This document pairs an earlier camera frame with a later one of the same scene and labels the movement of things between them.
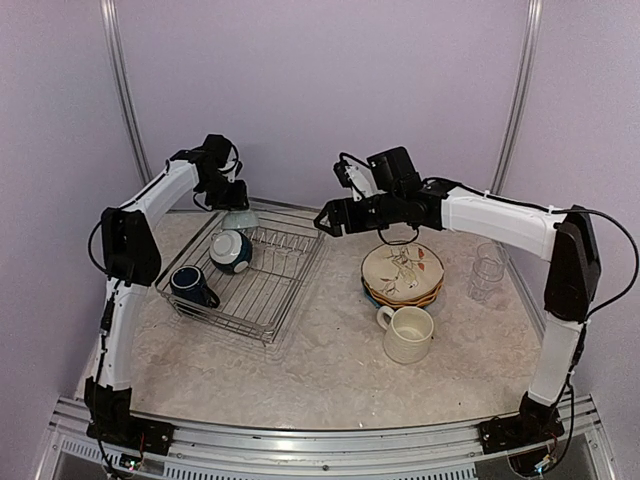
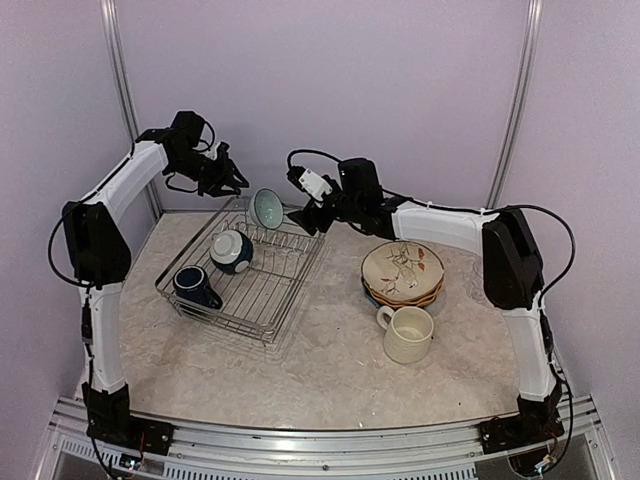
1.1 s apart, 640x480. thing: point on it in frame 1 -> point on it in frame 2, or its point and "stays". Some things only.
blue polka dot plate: (371, 298) stays
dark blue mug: (187, 284) stays
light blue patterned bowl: (239, 219) -> (267, 208)
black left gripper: (238, 201) -> (224, 171)
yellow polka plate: (411, 302) stays
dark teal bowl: (230, 251) stays
